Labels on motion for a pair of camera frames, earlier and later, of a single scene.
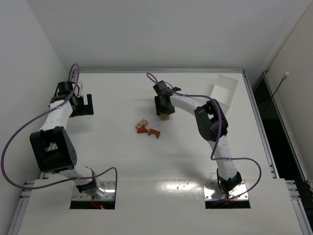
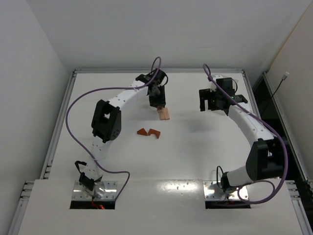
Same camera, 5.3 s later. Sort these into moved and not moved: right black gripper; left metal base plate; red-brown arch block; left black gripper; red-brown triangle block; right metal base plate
Moved: right black gripper; left black gripper; red-brown triangle block
Not moved: right metal base plate; left metal base plate; red-brown arch block
